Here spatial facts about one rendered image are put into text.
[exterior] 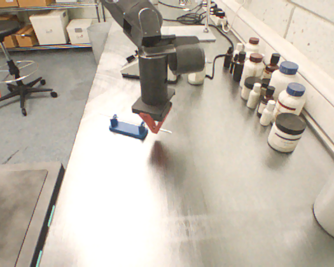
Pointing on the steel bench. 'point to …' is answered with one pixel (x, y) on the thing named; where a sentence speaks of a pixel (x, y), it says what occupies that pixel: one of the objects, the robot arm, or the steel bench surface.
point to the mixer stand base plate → (192, 32)
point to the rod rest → (137, 131)
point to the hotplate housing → (131, 70)
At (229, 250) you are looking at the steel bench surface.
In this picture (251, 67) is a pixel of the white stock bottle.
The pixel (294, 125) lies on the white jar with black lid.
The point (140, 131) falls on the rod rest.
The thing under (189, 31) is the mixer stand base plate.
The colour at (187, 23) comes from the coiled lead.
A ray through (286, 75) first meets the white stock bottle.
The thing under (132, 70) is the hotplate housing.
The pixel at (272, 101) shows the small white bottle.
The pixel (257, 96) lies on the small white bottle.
